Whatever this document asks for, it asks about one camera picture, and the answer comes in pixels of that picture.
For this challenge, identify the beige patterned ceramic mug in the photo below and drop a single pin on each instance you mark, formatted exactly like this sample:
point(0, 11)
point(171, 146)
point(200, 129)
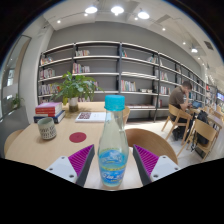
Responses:
point(46, 129)

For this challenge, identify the group of wooden chairs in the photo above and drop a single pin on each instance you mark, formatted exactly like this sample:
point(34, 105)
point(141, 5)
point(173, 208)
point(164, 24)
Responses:
point(205, 131)

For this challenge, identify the grey wall shelf unit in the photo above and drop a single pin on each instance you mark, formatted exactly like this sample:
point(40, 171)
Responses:
point(110, 66)

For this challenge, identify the flat round red coaster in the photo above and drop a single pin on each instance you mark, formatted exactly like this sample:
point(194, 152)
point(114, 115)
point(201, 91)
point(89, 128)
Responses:
point(78, 137)

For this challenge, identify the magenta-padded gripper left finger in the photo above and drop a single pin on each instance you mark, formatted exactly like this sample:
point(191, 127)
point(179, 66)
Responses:
point(63, 168)

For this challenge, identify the group of ceiling lights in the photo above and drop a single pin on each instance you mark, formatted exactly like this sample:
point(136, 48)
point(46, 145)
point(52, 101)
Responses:
point(117, 10)

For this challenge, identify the white printed booklet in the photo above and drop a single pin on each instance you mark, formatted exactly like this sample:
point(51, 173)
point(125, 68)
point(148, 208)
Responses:
point(90, 117)

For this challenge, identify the small window potted plant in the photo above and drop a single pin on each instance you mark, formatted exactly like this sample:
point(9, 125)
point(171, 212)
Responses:
point(15, 100)

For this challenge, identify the red book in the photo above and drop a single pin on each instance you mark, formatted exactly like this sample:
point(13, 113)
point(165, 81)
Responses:
point(48, 112)

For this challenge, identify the black backpack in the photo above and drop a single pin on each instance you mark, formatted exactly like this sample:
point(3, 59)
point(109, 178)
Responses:
point(201, 126)

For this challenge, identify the green potted plant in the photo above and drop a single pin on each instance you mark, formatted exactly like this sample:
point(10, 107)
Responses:
point(75, 87)

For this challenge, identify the pink book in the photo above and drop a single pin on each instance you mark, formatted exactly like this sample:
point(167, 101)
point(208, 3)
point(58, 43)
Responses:
point(48, 105)

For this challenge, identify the clear bottle with blue cap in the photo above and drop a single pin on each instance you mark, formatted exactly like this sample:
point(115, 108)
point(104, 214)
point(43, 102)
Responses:
point(113, 146)

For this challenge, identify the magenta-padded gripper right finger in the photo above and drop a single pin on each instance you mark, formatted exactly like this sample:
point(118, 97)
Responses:
point(163, 168)

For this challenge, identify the person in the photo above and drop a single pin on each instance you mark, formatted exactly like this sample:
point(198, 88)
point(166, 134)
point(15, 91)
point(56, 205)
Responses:
point(176, 98)

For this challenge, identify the dark blue book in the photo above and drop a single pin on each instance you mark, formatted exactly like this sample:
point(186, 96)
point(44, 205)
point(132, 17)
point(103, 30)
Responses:
point(46, 118)

